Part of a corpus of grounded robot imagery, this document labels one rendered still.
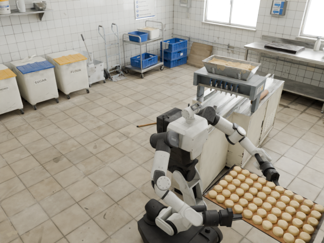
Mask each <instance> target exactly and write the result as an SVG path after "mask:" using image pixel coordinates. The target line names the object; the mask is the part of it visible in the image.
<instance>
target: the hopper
mask: <svg viewBox="0 0 324 243"><path fill-rule="evenodd" d="M212 60H216V61H221V62H228V61H231V62H232V63H233V64H237V65H240V64H245V65H251V66H253V67H255V68H254V69H253V70H251V71H250V70H246V69H241V68H236V67H230V66H225V65H220V64H215V63H211V61H212ZM202 62H203V64H204V66H205V68H206V70H207V72H209V73H213V74H217V75H222V76H226V77H231V78H235V79H239V80H243V81H248V80H249V79H250V78H251V77H252V76H253V75H254V73H255V72H256V70H257V69H258V67H259V66H260V65H261V64H260V63H255V62H249V61H244V60H239V59H234V58H228V57H223V56H218V55H213V56H211V57H209V58H207V59H205V60H203V61H202Z"/></svg>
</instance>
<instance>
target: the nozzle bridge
mask: <svg viewBox="0 0 324 243"><path fill-rule="evenodd" d="M211 78H212V80H213V84H212V86H211V84H210V79H211ZM216 79H217V80H216ZM266 79H267V77H263V76H258V75H253V76H252V77H251V78H250V79H249V80H248V81H243V80H239V79H235V78H231V77H226V76H222V75H217V74H213V73H209V72H207V70H206V68H205V67H202V68H201V69H199V70H197V71H195V72H194V75H193V85H195V86H197V97H200V96H202V95H203V94H204V87H207V88H211V89H214V90H218V91H222V92H226V93H229V94H233V95H238V96H242V97H246V98H249V100H252V101H253V102H252V107H251V112H253V113H254V112H255V111H256V110H257V109H258V105H259V101H260V96H261V93H262V92H264V89H265V84H266ZM215 81H217V87H216V85H215ZM221 81H222V82H223V86H222V88H220V83H221ZM226 83H228V89H227V90H226V87H225V85H226ZM232 83H233V91H231V88H230V87H231V85H232ZM237 85H238V86H239V90H238V92H236V87H237Z"/></svg>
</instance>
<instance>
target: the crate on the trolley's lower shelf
mask: <svg viewBox="0 0 324 243"><path fill-rule="evenodd" d="M149 55H152V56H153V57H152V56H149ZM137 57H139V58H137ZM130 60H131V66H133V67H136V68H141V58H140V55H137V56H134V57H131V58H130ZM157 62H158V55H155V54H149V53H143V54H142V69H144V68H147V67H149V66H152V65H154V64H156V63H157Z"/></svg>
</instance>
